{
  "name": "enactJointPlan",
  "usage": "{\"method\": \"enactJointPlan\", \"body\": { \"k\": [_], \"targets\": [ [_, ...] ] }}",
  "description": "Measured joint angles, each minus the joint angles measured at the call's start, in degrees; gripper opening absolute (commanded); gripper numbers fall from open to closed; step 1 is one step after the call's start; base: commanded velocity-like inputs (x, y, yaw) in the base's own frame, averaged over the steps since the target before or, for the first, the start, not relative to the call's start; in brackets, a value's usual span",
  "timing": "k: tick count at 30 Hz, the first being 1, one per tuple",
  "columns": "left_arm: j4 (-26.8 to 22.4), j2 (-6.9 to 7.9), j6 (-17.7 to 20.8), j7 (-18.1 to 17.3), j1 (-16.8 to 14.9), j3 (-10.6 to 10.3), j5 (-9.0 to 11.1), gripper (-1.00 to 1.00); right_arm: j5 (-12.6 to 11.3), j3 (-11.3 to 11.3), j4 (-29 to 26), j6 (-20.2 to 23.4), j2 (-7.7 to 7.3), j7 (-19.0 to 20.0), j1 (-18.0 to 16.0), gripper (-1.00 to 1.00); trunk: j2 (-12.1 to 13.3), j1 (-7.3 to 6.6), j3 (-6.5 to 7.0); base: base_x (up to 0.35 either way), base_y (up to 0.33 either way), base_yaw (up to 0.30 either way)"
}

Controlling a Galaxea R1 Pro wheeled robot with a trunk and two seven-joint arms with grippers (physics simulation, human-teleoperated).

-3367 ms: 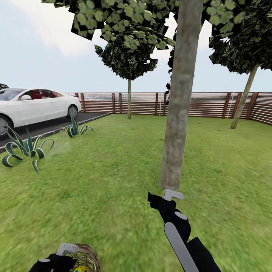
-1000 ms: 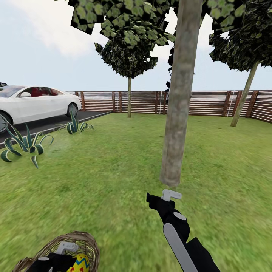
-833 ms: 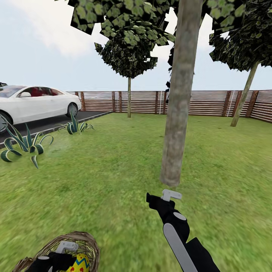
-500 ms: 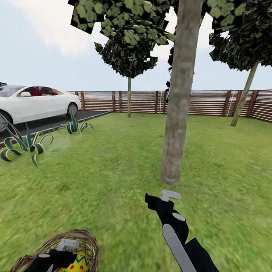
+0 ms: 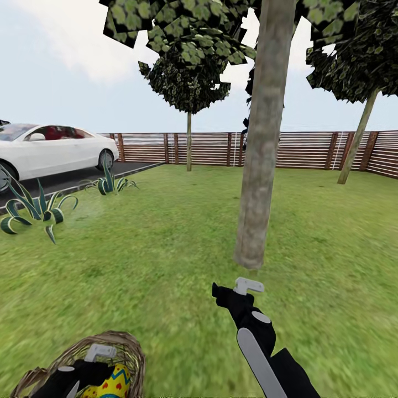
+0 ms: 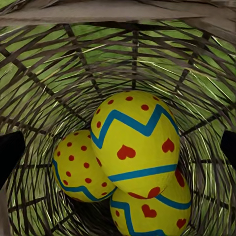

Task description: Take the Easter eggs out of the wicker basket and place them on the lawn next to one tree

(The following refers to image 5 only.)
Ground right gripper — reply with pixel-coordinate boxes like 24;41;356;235
212;282;255;315

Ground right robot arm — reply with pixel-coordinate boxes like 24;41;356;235
212;277;321;398

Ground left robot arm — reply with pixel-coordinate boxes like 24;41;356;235
30;343;118;398

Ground wicker basket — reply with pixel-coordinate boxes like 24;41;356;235
10;330;147;398

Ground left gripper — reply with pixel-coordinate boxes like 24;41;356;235
74;358;116;387

